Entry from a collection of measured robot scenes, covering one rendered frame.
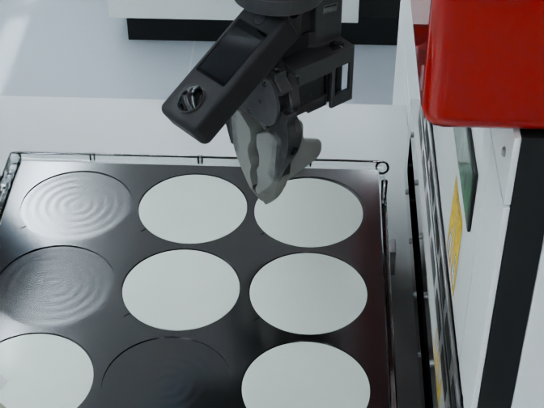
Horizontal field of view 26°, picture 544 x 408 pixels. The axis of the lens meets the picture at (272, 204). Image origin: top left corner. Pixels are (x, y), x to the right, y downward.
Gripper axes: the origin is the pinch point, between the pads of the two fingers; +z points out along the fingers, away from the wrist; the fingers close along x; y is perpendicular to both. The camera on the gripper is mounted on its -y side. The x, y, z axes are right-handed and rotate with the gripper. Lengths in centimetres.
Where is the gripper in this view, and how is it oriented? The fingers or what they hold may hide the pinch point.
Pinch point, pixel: (258, 193)
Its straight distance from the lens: 101.8
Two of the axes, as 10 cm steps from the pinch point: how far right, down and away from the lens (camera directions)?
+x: -6.2, -5.0, 6.1
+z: 0.0, 7.7, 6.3
